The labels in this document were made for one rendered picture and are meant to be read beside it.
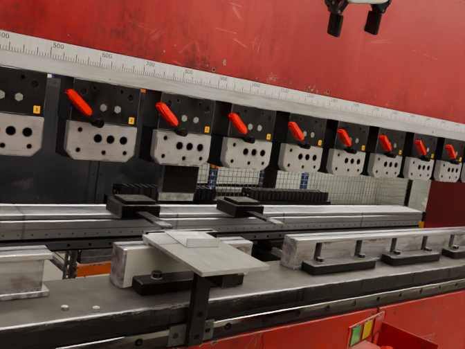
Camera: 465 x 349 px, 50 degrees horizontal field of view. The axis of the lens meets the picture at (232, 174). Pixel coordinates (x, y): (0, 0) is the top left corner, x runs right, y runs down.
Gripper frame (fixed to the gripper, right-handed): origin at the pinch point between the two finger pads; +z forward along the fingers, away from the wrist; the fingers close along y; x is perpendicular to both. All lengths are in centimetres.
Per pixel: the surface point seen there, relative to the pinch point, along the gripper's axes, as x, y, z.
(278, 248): 41, 23, 90
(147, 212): 37, -28, 60
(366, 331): -12, 15, 76
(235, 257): 1, -20, 50
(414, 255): 17, 67, 88
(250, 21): 34.8, -1.9, 6.9
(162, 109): 22.0, -29.4, 21.7
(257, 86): 30.4, -0.3, 22.3
